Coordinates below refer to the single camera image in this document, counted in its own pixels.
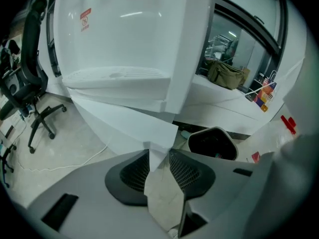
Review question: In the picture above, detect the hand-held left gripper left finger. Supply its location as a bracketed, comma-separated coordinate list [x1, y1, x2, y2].
[26, 149, 170, 239]

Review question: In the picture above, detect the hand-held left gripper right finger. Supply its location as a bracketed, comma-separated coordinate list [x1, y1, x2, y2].
[168, 149, 272, 239]

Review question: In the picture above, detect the white water dispenser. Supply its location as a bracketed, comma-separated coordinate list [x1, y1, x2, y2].
[53, 0, 218, 115]

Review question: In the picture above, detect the grey trash bin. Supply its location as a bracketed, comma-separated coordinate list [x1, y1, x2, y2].
[187, 126, 239, 161]

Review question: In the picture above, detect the white window ledge counter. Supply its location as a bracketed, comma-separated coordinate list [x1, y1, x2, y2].
[173, 72, 285, 137]

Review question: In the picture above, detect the black chair base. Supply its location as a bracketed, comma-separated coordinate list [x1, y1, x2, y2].
[0, 139, 17, 189]

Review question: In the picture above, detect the red plastic clip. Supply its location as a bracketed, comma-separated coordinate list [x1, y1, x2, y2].
[280, 115, 298, 135]

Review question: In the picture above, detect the colourful paper bag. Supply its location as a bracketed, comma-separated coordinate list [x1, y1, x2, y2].
[253, 70, 278, 113]

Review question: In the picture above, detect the olive green bag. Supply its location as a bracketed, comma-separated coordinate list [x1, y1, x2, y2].
[206, 59, 246, 91]

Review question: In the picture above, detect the black office chair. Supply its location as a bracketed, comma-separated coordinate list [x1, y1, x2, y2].
[0, 0, 67, 154]

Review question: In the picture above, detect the white floor cable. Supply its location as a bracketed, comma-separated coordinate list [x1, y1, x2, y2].
[16, 133, 112, 172]

